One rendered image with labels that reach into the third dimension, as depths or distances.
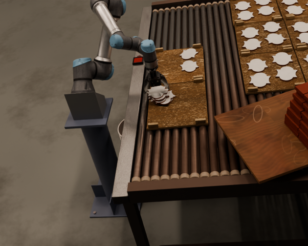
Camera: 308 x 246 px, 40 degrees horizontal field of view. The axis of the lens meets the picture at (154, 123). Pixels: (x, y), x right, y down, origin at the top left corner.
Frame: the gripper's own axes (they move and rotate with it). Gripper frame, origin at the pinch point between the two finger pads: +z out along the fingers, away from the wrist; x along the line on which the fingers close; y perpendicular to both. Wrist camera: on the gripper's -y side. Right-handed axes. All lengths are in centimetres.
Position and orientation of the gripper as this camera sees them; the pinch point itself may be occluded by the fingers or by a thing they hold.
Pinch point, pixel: (157, 91)
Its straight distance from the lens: 256.4
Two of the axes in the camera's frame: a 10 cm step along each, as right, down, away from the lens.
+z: 1.6, 7.5, 6.5
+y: 0.7, 6.4, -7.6
